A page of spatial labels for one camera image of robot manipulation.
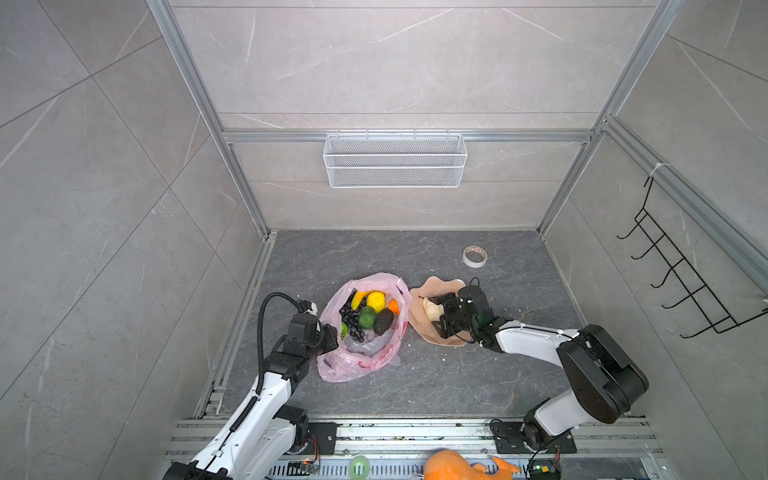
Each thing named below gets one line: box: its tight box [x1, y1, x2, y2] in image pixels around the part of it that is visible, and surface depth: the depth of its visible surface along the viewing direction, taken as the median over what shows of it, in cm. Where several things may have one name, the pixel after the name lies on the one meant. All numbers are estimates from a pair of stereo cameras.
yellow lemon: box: [366, 290, 387, 314], surface depth 96 cm
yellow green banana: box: [351, 290, 370, 311], surface depth 91 cm
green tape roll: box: [348, 456, 371, 480], surface depth 71 cm
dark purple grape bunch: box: [339, 288, 368, 343], surface depth 92 cm
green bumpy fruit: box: [359, 306, 377, 330], surface depth 92 cm
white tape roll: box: [462, 245, 488, 268], surface depth 113 cm
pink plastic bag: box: [317, 272, 412, 383], surface depth 87 cm
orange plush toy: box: [424, 450, 521, 480], surface depth 65 cm
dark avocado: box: [373, 308, 394, 336], surface depth 92 cm
